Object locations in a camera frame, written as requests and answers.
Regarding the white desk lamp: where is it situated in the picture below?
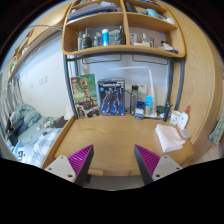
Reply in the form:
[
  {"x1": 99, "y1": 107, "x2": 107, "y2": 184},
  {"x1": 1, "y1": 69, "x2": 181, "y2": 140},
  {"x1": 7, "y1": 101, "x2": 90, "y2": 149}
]
[{"x1": 108, "y1": 65, "x2": 159, "y2": 119}]

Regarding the white mug with face print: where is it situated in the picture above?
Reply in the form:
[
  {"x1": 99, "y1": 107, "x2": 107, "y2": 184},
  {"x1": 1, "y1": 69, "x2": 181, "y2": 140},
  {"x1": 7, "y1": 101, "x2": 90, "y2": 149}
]
[{"x1": 169, "y1": 110, "x2": 183, "y2": 126}]

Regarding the light blue tall package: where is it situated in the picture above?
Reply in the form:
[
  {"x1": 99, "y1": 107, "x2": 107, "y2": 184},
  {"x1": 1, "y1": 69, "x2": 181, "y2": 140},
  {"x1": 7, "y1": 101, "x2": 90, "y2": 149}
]
[{"x1": 144, "y1": 95, "x2": 154, "y2": 117}]

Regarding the small clear plastic container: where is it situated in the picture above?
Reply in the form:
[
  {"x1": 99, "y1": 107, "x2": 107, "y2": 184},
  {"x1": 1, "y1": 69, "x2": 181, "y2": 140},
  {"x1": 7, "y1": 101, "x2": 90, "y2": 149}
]
[{"x1": 179, "y1": 128, "x2": 192, "y2": 140}]

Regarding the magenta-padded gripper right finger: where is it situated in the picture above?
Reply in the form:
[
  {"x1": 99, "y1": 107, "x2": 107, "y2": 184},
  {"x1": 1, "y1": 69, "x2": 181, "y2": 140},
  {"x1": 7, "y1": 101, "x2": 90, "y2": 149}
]
[{"x1": 133, "y1": 143, "x2": 183, "y2": 186}]

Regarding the grey metal desk frame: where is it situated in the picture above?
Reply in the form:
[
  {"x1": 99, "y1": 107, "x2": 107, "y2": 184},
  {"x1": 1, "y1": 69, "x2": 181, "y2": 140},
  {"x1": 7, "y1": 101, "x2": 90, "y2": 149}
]
[{"x1": 62, "y1": 51, "x2": 186, "y2": 119}]

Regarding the dark green round tin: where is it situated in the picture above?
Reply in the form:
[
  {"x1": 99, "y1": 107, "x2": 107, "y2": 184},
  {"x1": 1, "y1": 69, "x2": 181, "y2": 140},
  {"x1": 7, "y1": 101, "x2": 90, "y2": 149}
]
[{"x1": 155, "y1": 105, "x2": 167, "y2": 115}]

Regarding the small dark blue box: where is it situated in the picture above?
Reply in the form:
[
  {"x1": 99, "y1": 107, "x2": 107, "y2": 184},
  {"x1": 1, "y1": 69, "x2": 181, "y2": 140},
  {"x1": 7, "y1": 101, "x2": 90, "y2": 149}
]
[{"x1": 134, "y1": 100, "x2": 146, "y2": 120}]

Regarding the wooden shelf unit with items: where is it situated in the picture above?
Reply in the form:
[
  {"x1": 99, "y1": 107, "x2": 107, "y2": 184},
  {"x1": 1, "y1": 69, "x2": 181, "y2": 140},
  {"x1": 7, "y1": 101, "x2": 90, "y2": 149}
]
[{"x1": 61, "y1": 0, "x2": 187, "y2": 59}]

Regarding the white box with blue label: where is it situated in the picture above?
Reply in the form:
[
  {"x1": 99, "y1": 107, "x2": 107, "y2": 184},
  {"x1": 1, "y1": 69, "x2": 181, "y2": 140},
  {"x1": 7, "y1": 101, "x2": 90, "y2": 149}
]
[{"x1": 136, "y1": 83, "x2": 148, "y2": 95}]

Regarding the green patterned cloth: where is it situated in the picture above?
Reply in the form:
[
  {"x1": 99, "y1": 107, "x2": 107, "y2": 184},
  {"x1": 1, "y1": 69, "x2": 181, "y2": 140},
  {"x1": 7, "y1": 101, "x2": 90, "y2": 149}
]
[{"x1": 209, "y1": 106, "x2": 224, "y2": 146}]

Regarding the clear bottle with black cap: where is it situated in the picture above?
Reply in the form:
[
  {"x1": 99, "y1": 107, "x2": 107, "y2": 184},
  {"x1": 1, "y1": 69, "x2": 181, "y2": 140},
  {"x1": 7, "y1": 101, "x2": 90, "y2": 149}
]
[{"x1": 129, "y1": 84, "x2": 140, "y2": 116}]

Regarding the bed with teal bedding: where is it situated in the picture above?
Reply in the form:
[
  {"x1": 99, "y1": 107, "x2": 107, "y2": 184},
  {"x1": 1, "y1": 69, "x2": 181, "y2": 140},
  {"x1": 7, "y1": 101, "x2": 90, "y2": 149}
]
[{"x1": 0, "y1": 103, "x2": 73, "y2": 169}]

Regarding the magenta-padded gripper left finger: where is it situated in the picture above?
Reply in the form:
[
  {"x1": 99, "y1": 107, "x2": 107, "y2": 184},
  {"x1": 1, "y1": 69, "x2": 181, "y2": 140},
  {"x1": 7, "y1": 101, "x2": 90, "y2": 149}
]
[{"x1": 43, "y1": 143, "x2": 95, "y2": 187}]

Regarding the green toy box tree figure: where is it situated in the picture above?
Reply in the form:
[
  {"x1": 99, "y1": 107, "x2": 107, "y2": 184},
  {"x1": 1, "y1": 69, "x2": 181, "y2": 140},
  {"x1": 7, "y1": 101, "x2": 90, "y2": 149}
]
[{"x1": 69, "y1": 73, "x2": 101, "y2": 119}]

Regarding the white pump bottle red nozzle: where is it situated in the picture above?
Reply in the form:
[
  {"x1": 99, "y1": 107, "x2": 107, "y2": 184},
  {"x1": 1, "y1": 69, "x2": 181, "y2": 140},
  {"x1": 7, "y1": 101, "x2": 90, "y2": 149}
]
[{"x1": 176, "y1": 105, "x2": 192, "y2": 132}]

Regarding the long wooden wall shelf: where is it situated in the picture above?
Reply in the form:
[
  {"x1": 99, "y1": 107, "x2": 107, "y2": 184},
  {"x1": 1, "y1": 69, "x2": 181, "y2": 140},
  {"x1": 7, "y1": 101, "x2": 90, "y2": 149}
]
[{"x1": 6, "y1": 24, "x2": 64, "y2": 83}]

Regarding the blue robot model kit box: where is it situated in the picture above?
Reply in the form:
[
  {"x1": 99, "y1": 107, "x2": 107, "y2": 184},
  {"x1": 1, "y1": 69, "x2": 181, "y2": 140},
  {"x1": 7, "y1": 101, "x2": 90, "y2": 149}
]
[{"x1": 97, "y1": 78, "x2": 126, "y2": 117}]

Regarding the pink towel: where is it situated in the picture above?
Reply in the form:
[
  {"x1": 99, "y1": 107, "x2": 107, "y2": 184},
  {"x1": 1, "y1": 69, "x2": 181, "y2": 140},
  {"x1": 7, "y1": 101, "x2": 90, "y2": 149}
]
[{"x1": 154, "y1": 123, "x2": 187, "y2": 154}]

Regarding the black cylindrical shaver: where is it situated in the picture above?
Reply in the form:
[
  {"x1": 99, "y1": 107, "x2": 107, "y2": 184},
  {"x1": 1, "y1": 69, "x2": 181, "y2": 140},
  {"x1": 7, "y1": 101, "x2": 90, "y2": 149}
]
[{"x1": 162, "y1": 101, "x2": 174, "y2": 123}]

